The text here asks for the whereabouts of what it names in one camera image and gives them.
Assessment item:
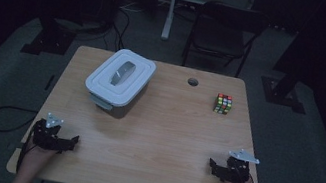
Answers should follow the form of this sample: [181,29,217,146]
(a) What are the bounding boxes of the black folding chair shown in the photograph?
[179,0,274,83]

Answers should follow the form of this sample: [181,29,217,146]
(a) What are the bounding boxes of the small black floor strip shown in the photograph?
[43,73,56,93]

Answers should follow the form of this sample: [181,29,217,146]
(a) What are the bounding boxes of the round table cable hole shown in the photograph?
[185,77,201,89]

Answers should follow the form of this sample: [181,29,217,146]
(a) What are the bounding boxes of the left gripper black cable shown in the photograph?
[14,121,41,178]

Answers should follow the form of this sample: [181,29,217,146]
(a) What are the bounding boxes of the white desk frame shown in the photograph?
[160,0,260,56]

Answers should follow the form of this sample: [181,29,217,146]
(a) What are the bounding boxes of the transparent brown storage box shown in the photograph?
[85,70,151,124]

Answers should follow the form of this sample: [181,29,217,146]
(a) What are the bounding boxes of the person's left hand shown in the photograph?
[16,140,63,177]

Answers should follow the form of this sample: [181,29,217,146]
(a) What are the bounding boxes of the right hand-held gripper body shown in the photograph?
[219,145,262,183]

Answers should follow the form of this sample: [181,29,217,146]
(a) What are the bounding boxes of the multicoloured puzzle cube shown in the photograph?
[212,92,235,117]

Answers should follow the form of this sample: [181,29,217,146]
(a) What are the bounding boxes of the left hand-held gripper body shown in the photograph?
[28,110,70,154]

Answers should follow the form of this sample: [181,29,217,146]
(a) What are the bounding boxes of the black floor cables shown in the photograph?
[100,0,135,54]

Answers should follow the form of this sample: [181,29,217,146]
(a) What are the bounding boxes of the grey tape strip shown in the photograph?
[8,141,24,153]

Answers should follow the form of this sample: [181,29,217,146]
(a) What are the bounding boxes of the black stand base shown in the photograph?
[20,11,80,62]

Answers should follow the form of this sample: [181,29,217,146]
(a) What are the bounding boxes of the black stand with base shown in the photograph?
[256,0,326,116]

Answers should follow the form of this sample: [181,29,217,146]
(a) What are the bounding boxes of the white storage box lid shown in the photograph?
[81,42,160,114]

